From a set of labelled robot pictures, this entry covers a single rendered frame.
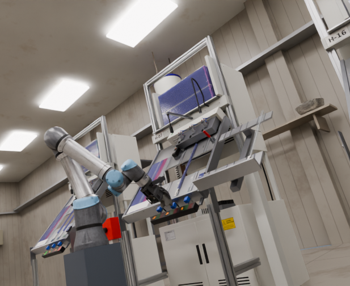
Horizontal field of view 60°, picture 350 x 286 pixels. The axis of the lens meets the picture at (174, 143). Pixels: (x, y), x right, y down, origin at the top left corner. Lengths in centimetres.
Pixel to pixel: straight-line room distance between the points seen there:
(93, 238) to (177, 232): 91
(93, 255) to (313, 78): 442
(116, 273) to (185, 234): 83
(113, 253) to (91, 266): 12
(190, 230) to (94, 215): 86
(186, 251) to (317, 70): 377
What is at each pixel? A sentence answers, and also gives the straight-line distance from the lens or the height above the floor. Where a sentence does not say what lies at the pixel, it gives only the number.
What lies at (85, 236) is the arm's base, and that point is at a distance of 142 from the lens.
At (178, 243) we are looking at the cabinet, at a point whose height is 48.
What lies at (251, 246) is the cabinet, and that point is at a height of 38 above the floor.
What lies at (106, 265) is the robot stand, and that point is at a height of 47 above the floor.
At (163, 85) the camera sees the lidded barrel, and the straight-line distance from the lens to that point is 598.
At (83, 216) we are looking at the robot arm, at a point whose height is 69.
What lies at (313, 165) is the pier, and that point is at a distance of 485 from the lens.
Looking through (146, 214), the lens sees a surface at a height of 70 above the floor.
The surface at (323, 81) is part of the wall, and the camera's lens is 513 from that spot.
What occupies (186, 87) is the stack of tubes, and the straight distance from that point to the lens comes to 238.
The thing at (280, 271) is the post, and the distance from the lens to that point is 157.
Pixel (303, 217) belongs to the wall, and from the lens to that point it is 510.
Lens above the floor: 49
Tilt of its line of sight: 18 degrees up
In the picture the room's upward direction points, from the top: 13 degrees counter-clockwise
